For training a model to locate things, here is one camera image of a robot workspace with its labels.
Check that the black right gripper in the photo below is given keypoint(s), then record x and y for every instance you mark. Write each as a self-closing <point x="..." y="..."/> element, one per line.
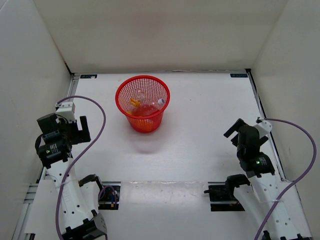
<point x="235" y="127"/>

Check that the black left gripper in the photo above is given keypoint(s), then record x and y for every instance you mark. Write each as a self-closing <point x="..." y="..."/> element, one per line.
<point x="74" y="125"/>

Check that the clear bottle yellow cap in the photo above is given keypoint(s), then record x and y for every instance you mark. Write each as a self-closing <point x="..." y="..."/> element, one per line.
<point x="137" y="98"/>

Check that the clear plastic bottle white cap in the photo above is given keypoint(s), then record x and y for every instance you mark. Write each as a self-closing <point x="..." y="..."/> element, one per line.
<point x="149" y="108"/>

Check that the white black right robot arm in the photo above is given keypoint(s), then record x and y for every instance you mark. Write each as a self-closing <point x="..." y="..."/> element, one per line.
<point x="257" y="189"/>

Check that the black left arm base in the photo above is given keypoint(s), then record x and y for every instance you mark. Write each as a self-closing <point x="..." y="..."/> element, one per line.
<point x="109" y="197"/>

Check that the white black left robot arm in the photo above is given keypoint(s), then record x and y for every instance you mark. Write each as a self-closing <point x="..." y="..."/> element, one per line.
<point x="77" y="214"/>

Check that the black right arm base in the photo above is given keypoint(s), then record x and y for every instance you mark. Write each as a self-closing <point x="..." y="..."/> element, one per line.
<point x="221" y="195"/>

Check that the red mesh waste bin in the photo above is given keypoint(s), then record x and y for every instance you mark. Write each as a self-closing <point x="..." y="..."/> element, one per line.
<point x="154" y="89"/>

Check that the blue right corner label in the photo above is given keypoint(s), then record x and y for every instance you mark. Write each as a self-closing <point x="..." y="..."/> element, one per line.
<point x="238" y="75"/>

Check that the blue corner label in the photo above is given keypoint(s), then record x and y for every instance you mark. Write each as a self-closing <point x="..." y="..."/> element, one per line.
<point x="238" y="75"/>
<point x="88" y="76"/>

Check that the blue left corner label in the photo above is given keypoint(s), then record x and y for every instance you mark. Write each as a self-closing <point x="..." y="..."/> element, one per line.
<point x="88" y="76"/>

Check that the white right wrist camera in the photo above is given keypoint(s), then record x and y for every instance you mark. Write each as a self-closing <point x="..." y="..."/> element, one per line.
<point x="263" y="126"/>

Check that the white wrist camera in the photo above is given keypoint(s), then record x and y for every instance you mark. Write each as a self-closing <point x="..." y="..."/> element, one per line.
<point x="66" y="110"/>
<point x="263" y="126"/>

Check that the aluminium table frame rail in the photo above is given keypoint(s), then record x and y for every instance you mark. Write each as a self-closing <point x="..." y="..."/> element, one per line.
<point x="161" y="156"/>

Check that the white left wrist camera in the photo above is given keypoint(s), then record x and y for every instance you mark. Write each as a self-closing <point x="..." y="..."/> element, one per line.
<point x="66" y="110"/>

